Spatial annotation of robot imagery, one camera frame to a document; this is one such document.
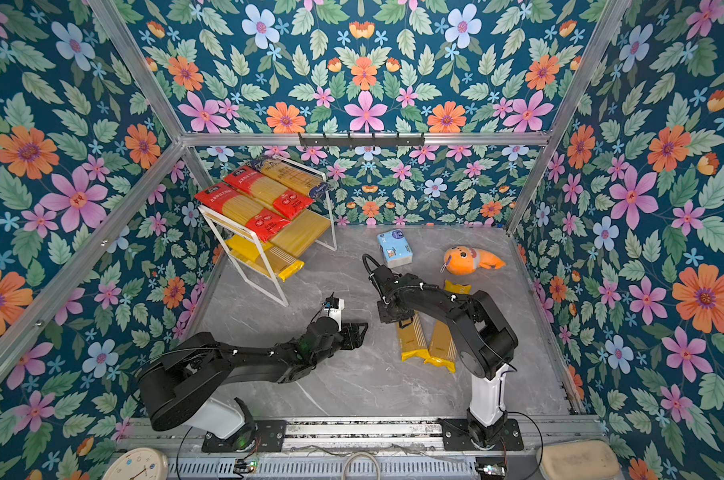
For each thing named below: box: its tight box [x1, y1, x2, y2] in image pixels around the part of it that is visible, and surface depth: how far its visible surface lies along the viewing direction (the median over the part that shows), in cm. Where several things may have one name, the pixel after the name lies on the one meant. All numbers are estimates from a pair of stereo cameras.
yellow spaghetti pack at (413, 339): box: [398, 310, 431, 362], surface depth 88 cm
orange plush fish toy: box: [444, 246, 506, 276], surface depth 102 cm
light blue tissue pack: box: [377, 229, 413, 268], surface depth 109 cm
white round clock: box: [101, 447, 169, 480], surface depth 69 cm
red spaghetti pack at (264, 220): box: [195, 183, 291, 242], surface depth 78 cm
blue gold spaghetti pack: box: [250, 158, 329, 199], surface depth 86 cm
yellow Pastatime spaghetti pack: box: [226, 235, 305, 282], surface depth 90 cm
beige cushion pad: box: [537, 440, 620, 480], surface depth 69 cm
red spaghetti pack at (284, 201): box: [224, 166, 314, 220], surface depth 82 cm
